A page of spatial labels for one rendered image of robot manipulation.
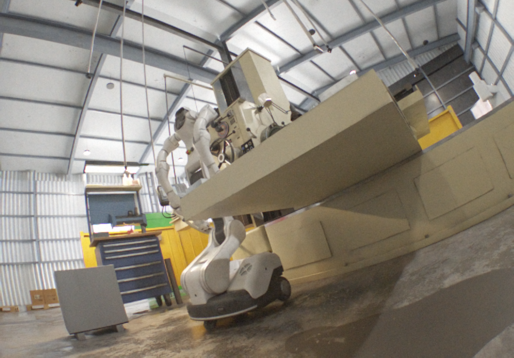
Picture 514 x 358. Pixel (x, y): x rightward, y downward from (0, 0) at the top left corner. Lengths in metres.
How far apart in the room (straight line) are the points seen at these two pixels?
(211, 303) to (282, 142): 0.97
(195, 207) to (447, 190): 1.51
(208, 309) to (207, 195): 0.69
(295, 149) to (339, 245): 1.34
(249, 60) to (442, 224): 3.08
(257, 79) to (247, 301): 2.78
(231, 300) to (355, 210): 1.08
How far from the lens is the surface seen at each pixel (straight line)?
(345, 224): 1.94
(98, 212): 3.70
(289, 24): 11.55
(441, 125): 4.25
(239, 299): 1.39
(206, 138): 1.57
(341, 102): 0.71
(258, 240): 2.42
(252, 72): 3.56
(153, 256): 3.24
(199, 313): 1.50
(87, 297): 2.19
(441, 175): 1.79
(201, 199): 1.05
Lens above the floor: 0.38
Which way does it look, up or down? 19 degrees up
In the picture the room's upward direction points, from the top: 19 degrees counter-clockwise
